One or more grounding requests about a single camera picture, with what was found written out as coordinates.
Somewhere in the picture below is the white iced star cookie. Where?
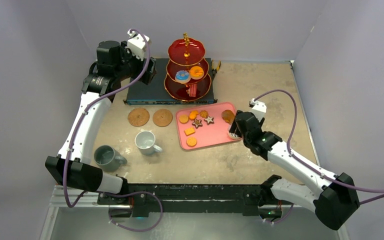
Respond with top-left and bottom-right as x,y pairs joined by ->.
204,116 -> 215,125

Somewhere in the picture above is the blue frosted donut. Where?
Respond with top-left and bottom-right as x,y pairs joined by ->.
174,70 -> 191,84

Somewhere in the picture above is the brown baked bread piece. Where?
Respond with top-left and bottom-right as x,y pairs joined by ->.
221,109 -> 236,125

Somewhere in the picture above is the red three-tier cake stand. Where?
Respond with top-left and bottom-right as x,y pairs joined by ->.
166,32 -> 210,100

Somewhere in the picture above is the brown centred star cookie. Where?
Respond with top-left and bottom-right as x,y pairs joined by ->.
192,118 -> 203,129

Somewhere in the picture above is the swirl butter cookie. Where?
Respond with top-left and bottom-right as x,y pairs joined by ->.
199,110 -> 209,119

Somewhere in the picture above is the pink layered cake slice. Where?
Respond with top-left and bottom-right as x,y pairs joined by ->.
187,83 -> 198,98

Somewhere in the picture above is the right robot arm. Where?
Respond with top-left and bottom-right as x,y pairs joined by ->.
233,110 -> 360,230

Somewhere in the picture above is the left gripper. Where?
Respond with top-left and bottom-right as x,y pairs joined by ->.
114,41 -> 156,85

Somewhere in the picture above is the woven rattan coaster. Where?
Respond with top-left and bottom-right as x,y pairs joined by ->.
152,108 -> 173,127
127,107 -> 150,127

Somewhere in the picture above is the pink serving tray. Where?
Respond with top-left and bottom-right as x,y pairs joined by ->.
174,102 -> 238,150

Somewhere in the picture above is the white ceramic mug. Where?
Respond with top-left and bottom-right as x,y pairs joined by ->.
134,131 -> 163,156

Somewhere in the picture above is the left woven rattan coaster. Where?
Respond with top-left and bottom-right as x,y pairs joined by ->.
127,107 -> 150,127

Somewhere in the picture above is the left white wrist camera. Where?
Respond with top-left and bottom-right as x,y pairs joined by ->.
127,28 -> 152,61

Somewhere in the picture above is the white chocolate donut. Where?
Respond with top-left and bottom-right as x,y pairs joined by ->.
228,131 -> 241,140

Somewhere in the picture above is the grey ceramic mug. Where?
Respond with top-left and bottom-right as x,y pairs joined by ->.
93,145 -> 128,172

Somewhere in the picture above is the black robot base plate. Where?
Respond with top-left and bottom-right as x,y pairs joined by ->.
96,183 -> 294,219

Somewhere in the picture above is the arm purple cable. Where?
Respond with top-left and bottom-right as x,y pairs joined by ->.
62,28 -> 163,232
249,89 -> 384,225

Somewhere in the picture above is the square yellow biscuit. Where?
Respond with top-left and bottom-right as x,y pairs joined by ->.
184,127 -> 196,136

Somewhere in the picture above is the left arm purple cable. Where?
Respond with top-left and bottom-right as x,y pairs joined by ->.
62,28 -> 163,232

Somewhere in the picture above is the dark network switch box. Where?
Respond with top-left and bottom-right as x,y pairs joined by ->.
123,58 -> 218,105

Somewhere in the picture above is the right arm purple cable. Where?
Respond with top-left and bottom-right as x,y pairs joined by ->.
249,89 -> 384,225

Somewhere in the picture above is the round biscuit near fish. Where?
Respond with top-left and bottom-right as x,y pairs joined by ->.
178,115 -> 190,124

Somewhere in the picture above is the round biscuit tray corner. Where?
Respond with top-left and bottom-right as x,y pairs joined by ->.
186,136 -> 198,147

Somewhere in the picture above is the right woven rattan coaster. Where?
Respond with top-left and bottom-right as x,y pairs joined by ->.
152,108 -> 173,127

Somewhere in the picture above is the yellow frosted donut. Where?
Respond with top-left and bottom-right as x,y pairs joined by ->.
189,65 -> 205,80

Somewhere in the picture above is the orange fish shaped cake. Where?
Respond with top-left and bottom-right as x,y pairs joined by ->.
188,110 -> 200,121

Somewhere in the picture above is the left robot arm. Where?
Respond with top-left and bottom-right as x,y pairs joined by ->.
45,37 -> 156,208

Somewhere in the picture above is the aluminium frame rail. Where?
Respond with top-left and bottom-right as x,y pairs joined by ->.
49,184 -> 341,209

